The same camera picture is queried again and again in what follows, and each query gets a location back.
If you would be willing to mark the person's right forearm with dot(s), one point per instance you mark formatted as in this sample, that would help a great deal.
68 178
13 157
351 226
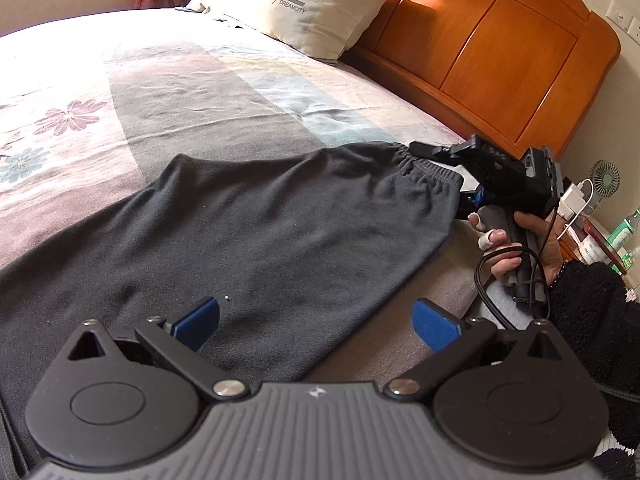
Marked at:
600 335

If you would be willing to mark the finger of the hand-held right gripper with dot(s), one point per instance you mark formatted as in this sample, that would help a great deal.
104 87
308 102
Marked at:
472 197
430 151

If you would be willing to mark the wooden headboard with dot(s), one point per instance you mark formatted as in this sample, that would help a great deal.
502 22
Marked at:
480 50

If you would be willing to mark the green plastic bottle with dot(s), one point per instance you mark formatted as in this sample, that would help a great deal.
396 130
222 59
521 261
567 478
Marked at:
627 232

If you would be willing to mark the bed with patchwork sheet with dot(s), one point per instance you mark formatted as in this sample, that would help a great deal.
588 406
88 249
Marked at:
200 85

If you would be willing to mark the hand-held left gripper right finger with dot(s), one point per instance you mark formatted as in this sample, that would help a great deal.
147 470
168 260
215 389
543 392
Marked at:
435 325

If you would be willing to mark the small white bottle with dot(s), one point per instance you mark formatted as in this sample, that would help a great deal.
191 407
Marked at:
590 251

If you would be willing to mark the white wall socket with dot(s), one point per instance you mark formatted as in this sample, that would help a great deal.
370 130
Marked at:
618 12

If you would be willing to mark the dark grey pants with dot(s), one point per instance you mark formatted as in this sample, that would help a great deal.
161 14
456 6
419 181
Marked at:
250 240

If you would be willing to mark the person's right hand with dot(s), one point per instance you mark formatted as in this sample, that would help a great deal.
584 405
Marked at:
542 245

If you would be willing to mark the small green desk fan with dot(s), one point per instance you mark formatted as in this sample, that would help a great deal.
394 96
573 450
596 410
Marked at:
605 177

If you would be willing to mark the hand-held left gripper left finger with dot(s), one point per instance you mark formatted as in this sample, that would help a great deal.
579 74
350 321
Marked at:
197 321

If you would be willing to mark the large beige printed pillow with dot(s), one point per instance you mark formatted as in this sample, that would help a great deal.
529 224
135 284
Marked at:
305 5

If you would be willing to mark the white charger plug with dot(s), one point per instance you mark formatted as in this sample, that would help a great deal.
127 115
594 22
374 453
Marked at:
572 204

